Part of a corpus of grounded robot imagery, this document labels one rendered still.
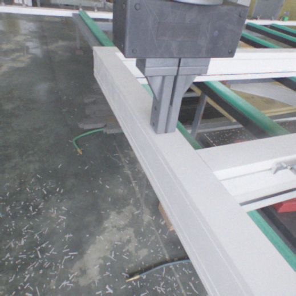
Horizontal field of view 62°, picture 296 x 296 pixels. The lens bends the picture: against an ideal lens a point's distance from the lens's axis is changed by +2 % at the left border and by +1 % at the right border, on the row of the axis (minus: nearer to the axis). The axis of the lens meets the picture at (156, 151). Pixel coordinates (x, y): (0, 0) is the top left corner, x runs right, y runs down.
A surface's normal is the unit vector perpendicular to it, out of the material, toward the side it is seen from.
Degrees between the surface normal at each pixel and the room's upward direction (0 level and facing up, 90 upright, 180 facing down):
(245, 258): 0
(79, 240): 0
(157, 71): 90
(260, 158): 0
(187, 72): 90
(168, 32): 90
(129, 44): 90
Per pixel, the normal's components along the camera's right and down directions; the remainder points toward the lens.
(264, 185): 0.38, 0.61
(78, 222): 0.13, -0.78
